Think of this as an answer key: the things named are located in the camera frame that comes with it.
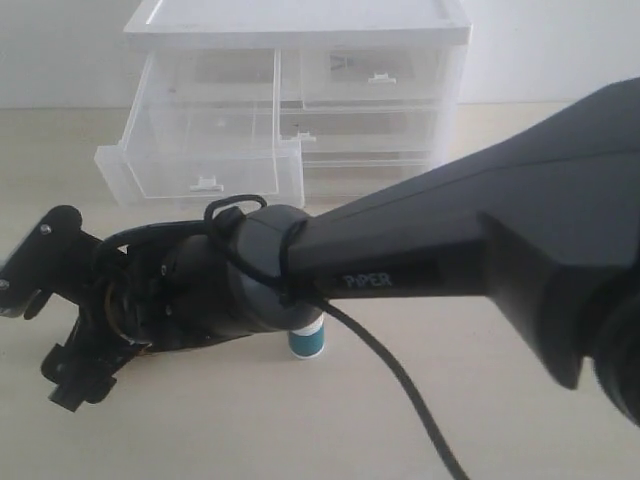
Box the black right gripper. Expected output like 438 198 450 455
1 205 250 412

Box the white capped teal bottle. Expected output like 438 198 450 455
287 314 325 359

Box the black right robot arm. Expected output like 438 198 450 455
1 79 639 421

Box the bottom wide clear drawer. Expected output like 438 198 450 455
302 151 431 200

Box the wide clear drawer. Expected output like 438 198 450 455
302 151 431 200
280 110 437 153

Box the white plastic drawer cabinet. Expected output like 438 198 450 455
121 0 473 206

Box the middle wide clear drawer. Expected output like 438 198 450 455
280 110 437 153

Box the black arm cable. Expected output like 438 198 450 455
202 193 472 480

